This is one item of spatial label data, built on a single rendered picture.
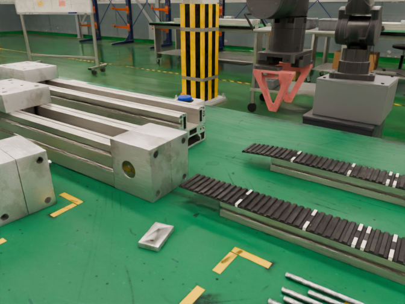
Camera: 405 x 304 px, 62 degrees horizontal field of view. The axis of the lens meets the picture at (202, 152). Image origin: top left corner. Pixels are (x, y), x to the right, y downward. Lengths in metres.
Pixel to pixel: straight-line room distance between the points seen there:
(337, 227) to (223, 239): 0.15
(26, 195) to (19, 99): 0.33
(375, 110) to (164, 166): 0.65
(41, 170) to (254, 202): 0.33
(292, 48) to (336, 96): 0.46
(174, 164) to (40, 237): 0.23
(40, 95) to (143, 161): 0.40
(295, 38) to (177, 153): 0.27
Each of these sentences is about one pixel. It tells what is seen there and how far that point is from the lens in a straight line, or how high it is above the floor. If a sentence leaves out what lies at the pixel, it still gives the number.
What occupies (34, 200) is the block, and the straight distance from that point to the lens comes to 0.59.
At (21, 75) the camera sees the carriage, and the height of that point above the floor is 0.89.
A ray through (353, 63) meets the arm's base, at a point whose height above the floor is 0.93.
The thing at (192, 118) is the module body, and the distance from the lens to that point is 0.79.
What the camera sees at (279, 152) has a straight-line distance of 0.67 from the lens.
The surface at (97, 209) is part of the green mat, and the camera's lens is 0.57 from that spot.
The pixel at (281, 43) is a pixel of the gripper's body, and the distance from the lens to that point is 0.60.
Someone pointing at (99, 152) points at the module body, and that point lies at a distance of 0.62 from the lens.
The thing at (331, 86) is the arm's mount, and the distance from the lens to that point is 1.04.
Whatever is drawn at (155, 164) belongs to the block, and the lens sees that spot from 0.54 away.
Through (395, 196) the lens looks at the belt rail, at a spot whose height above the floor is 0.79.
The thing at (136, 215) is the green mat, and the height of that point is 0.78.
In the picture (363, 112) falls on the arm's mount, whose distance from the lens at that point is 1.03.
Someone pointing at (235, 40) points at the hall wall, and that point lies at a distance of 9.42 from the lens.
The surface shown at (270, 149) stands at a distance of 0.69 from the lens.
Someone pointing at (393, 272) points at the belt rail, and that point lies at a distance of 0.47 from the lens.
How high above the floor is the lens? 1.08
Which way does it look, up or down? 23 degrees down
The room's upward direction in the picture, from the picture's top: straight up
